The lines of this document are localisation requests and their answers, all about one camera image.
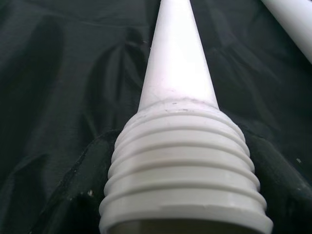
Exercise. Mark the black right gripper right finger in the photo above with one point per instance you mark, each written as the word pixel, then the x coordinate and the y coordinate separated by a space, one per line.
pixel 280 182

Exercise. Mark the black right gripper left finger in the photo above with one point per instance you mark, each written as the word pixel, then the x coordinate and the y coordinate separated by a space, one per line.
pixel 92 170

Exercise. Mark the white tapered plastic table leg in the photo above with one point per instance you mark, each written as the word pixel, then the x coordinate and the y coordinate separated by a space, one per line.
pixel 292 24
pixel 175 97

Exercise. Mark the black cloth table cover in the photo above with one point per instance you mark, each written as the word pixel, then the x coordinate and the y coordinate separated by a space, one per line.
pixel 48 73

